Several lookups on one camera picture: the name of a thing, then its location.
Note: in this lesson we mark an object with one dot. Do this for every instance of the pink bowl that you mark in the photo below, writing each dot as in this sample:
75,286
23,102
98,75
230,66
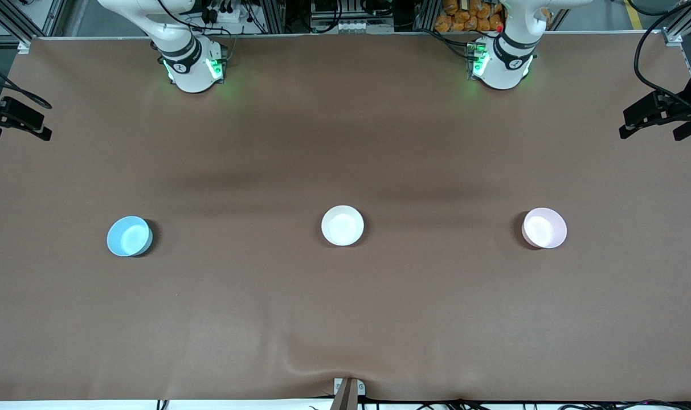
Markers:
544,228

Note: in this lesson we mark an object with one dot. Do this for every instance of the blue bowl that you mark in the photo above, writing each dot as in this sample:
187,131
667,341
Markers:
129,236

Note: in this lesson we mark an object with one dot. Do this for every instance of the white bowl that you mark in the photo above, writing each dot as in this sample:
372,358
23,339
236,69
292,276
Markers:
343,226

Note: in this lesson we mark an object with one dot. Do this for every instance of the orange objects pile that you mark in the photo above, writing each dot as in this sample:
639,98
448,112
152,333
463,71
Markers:
470,17

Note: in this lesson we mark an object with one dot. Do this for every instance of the white power strip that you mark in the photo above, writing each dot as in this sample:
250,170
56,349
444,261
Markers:
228,16

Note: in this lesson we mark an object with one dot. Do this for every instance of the white terminal block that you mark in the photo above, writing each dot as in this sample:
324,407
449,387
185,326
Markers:
354,26

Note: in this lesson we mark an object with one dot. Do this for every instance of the brown table cloth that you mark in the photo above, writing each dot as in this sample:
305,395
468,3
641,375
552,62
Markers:
345,319

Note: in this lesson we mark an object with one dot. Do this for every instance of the aluminium frame strut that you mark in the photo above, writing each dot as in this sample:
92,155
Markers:
673,37
24,44

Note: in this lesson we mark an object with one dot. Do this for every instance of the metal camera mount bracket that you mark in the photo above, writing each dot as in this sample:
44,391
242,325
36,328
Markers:
348,393

